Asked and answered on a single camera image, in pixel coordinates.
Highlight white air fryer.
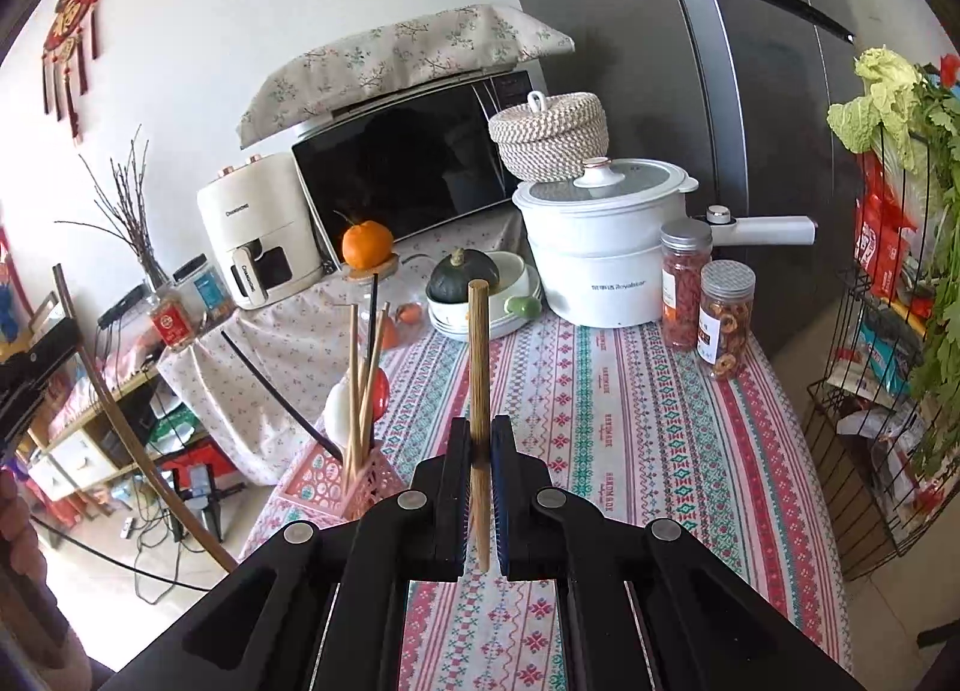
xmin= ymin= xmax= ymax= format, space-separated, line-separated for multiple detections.
xmin=197 ymin=154 xmax=324 ymax=310

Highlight floral cushion on microwave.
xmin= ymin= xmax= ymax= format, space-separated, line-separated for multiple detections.
xmin=238 ymin=4 xmax=574 ymax=148

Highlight jar of dried fruit rings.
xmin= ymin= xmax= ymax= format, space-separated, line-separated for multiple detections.
xmin=697 ymin=259 xmax=757 ymax=379

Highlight long bamboo chopstick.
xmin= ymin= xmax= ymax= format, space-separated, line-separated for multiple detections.
xmin=50 ymin=262 xmax=241 ymax=576

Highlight white electric cooking pot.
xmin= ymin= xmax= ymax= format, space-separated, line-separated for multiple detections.
xmin=511 ymin=155 xmax=819 ymax=329

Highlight pink perforated utensil holder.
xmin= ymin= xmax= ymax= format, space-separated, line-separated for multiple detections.
xmin=280 ymin=444 xmax=407 ymax=527

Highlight white plastic spoon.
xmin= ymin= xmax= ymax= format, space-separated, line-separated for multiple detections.
xmin=322 ymin=372 xmax=359 ymax=454

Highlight jar of red dried berries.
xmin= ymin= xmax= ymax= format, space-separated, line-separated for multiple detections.
xmin=661 ymin=217 xmax=713 ymax=351

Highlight glass jar with tangerines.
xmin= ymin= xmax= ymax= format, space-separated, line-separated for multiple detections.
xmin=345 ymin=253 xmax=428 ymax=353

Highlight black chopstick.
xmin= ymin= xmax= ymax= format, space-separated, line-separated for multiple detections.
xmin=220 ymin=332 xmax=343 ymax=464
xmin=359 ymin=272 xmax=379 ymax=390

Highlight floral white cloth cover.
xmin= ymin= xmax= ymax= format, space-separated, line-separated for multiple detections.
xmin=160 ymin=203 xmax=527 ymax=486

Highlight red plastic spoon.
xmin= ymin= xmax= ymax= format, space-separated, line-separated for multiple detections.
xmin=371 ymin=368 xmax=391 ymax=421

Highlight bamboo chopstick bundle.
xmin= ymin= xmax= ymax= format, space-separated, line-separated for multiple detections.
xmin=342 ymin=304 xmax=389 ymax=494

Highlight red label glass jar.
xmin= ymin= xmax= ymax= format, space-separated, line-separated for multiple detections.
xmin=148 ymin=283 xmax=195 ymax=351

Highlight woven white lidded basket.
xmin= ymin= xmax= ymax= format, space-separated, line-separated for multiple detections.
xmin=488 ymin=90 xmax=610 ymax=182

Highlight white floral ceramic bowl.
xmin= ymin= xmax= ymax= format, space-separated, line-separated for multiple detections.
xmin=424 ymin=249 xmax=544 ymax=342

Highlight black wire rack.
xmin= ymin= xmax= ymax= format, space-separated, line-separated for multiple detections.
xmin=804 ymin=160 xmax=958 ymax=581

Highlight dried twig branches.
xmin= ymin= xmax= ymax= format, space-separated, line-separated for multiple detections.
xmin=57 ymin=129 xmax=169 ymax=290

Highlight green leafy vegetables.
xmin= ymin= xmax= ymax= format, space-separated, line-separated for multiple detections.
xmin=827 ymin=46 xmax=958 ymax=478

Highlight dark green squash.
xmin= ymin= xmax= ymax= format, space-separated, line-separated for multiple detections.
xmin=427 ymin=248 xmax=500 ymax=304

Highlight red chinese knot decoration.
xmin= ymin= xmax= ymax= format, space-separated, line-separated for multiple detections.
xmin=41 ymin=0 xmax=99 ymax=143

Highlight black microwave oven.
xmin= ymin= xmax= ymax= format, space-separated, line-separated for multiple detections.
xmin=293 ymin=70 xmax=530 ymax=265

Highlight grey refrigerator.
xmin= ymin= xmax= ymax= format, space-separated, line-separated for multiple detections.
xmin=519 ymin=0 xmax=861 ymax=351

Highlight person's left hand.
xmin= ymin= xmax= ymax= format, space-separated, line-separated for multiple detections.
xmin=2 ymin=471 xmax=91 ymax=689

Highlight orange tangerine on jar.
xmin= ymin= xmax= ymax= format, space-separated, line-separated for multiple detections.
xmin=340 ymin=220 xmax=394 ymax=271

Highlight blue label clear container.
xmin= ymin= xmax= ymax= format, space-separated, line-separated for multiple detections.
xmin=172 ymin=254 xmax=233 ymax=326

